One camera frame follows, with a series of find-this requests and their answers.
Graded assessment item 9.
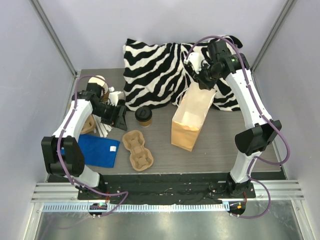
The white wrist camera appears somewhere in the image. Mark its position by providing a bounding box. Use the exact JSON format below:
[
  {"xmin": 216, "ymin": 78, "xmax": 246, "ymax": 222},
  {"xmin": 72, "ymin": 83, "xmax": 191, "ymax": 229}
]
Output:
[
  {"xmin": 107, "ymin": 86, "xmax": 125, "ymax": 106},
  {"xmin": 183, "ymin": 52, "xmax": 202, "ymax": 74}
]

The stack of paper cups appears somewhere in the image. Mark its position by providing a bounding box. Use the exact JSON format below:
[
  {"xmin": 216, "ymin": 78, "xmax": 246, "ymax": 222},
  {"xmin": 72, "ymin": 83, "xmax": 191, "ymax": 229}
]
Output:
[{"xmin": 88, "ymin": 75, "xmax": 110, "ymax": 103}]

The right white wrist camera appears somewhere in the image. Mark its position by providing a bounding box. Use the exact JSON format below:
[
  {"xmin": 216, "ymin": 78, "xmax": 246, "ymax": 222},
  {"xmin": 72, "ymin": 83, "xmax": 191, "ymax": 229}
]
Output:
[{"xmin": 183, "ymin": 52, "xmax": 202, "ymax": 74}]

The zebra print pillow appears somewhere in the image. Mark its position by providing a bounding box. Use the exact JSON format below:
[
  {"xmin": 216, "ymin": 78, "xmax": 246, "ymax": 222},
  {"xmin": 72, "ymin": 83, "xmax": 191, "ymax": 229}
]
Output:
[{"xmin": 122, "ymin": 35, "xmax": 245, "ymax": 112}]

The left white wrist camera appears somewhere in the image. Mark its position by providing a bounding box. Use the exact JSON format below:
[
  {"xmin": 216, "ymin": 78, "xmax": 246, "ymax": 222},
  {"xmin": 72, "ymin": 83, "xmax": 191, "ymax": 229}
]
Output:
[{"xmin": 107, "ymin": 86, "xmax": 125, "ymax": 106}]

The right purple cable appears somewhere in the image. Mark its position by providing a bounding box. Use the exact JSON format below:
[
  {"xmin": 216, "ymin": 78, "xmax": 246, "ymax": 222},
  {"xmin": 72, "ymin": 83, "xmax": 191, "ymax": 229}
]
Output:
[{"xmin": 186, "ymin": 35, "xmax": 292, "ymax": 220}]

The brown paper coffee cup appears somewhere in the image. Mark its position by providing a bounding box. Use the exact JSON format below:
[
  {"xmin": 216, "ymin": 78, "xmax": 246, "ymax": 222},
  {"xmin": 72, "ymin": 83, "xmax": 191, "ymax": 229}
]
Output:
[{"xmin": 138, "ymin": 119, "xmax": 152, "ymax": 128}]

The white slotted cable duct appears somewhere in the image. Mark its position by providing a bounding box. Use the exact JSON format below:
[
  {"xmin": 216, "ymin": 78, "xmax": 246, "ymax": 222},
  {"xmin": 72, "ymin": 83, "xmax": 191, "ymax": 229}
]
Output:
[{"xmin": 42, "ymin": 201, "xmax": 230, "ymax": 213}]

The black plastic cup lid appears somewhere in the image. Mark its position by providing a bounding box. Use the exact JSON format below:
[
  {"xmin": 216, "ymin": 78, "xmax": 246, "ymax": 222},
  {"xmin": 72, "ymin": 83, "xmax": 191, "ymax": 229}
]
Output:
[{"xmin": 135, "ymin": 106, "xmax": 153, "ymax": 122}]

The white paper straws bundle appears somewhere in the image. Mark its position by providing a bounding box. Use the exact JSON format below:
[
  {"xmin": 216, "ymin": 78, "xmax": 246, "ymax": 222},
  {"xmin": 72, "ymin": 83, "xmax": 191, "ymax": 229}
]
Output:
[{"xmin": 93, "ymin": 116, "xmax": 113, "ymax": 138}]

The brown paper takeout bag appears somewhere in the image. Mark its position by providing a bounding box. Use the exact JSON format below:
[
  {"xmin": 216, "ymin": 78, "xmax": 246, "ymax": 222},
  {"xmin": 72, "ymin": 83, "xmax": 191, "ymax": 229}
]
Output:
[{"xmin": 171, "ymin": 82, "xmax": 217, "ymax": 152}]

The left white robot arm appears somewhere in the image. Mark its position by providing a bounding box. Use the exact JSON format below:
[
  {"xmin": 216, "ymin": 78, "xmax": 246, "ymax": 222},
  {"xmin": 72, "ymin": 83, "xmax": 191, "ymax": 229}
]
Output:
[{"xmin": 41, "ymin": 83, "xmax": 128, "ymax": 200}]

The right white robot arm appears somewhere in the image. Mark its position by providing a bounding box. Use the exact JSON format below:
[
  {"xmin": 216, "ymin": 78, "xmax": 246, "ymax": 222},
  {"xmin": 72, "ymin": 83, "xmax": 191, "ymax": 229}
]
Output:
[{"xmin": 184, "ymin": 38, "xmax": 282, "ymax": 198}]

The single cardboard cup carrier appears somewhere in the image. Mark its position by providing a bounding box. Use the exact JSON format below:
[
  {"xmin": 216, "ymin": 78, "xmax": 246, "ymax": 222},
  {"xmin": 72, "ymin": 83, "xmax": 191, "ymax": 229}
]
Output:
[{"xmin": 122, "ymin": 130, "xmax": 154, "ymax": 172}]

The aluminium frame rail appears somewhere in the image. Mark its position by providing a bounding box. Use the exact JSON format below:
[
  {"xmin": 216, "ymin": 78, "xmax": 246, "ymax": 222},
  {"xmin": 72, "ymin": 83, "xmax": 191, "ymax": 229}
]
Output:
[{"xmin": 31, "ymin": 180, "xmax": 305, "ymax": 203}]

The blue folded cloth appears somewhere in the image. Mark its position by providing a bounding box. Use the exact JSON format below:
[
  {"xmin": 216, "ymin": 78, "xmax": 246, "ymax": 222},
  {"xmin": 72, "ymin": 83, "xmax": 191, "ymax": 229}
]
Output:
[{"xmin": 61, "ymin": 134, "xmax": 121, "ymax": 169}]

